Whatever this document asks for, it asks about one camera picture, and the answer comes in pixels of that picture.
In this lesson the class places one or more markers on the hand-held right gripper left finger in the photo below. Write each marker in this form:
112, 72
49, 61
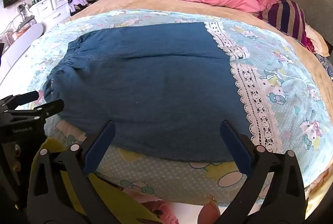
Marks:
100, 146

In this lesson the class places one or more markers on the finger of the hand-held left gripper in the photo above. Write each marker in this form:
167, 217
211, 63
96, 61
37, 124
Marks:
46, 108
23, 98

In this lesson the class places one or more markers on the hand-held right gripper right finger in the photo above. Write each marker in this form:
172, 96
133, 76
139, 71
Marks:
235, 146

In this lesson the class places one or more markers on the blue denim pants lace trim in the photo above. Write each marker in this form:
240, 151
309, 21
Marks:
145, 78

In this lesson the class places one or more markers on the person's right hand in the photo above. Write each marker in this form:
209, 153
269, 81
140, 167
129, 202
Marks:
208, 213

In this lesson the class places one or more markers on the person's green top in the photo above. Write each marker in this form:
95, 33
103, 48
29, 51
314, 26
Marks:
52, 146

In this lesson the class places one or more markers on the white desk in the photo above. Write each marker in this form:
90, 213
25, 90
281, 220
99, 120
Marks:
22, 42

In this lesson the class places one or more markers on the clutter on white desk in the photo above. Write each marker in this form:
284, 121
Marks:
24, 16

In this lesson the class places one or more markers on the pink patterned cloth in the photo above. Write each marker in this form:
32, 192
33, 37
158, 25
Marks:
158, 209

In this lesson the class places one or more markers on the light blue cartoon printed blanket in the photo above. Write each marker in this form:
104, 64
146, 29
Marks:
281, 70

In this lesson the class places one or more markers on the white drawer cabinet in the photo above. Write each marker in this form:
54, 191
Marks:
50, 8

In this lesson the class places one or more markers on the cream pillow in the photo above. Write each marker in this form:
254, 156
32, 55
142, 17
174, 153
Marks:
317, 42

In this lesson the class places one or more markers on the purple striped cushion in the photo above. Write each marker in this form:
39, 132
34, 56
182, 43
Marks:
288, 18

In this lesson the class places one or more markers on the bed with beige sheet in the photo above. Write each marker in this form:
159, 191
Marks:
197, 8

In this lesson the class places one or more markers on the grey headboard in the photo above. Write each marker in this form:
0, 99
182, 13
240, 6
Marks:
312, 0

